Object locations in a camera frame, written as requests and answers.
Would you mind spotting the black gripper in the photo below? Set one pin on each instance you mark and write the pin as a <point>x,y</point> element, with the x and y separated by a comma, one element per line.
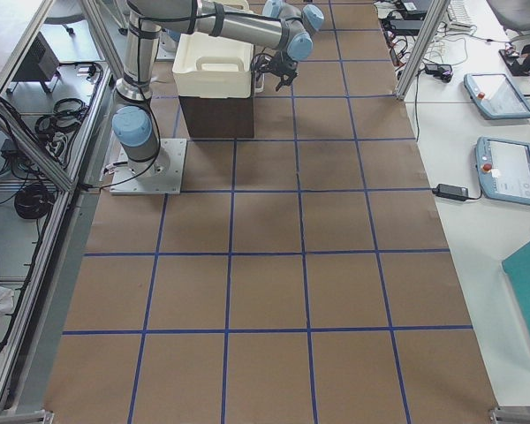
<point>285,67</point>

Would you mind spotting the white drawer handle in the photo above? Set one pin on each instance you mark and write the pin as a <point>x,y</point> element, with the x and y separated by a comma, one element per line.
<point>259,83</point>

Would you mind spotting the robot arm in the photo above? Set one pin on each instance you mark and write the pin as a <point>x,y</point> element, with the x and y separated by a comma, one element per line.
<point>279,27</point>

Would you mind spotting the dark wooden drawer cabinet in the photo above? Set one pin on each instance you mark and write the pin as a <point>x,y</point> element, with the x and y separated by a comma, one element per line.
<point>218,118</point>

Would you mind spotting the white plastic tray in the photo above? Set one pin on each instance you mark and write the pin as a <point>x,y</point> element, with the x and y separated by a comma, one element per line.
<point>213,67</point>

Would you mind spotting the black power adapter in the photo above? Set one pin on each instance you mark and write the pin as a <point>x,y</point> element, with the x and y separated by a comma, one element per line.
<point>451,192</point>

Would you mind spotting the upper teach pendant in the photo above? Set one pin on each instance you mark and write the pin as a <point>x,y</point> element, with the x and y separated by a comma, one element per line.
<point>496,96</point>

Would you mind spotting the teach pendant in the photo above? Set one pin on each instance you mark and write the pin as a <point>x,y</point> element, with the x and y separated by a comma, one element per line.
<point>503,169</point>
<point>496,96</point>

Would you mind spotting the lower teach pendant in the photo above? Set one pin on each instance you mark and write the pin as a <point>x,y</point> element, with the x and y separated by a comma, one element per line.
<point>503,169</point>

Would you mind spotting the black electronics box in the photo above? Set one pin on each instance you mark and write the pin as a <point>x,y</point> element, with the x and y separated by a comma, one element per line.
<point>40,64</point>

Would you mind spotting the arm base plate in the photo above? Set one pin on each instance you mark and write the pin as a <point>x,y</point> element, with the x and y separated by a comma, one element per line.
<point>162,176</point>

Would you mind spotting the aluminium frame post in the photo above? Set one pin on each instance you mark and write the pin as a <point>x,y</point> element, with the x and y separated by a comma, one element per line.
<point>426,34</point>

